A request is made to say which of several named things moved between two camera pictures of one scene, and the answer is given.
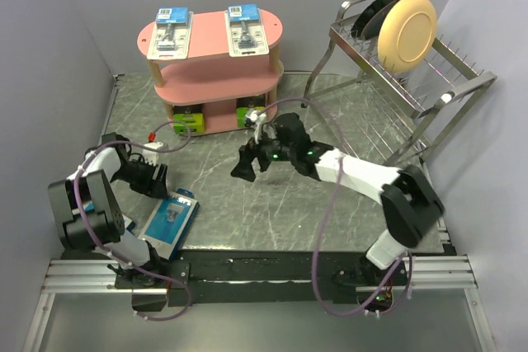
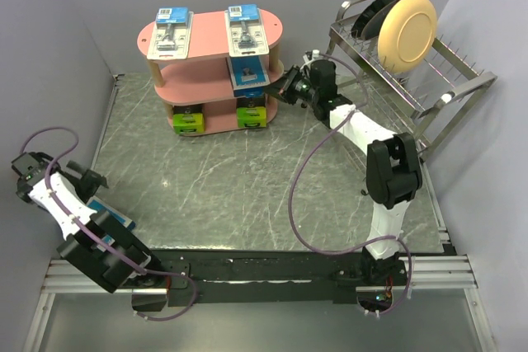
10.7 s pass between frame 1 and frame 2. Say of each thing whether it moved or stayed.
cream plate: stayed
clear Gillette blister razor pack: stayed
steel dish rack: stayed
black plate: stayed
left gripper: moved
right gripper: moved
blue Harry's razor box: moved
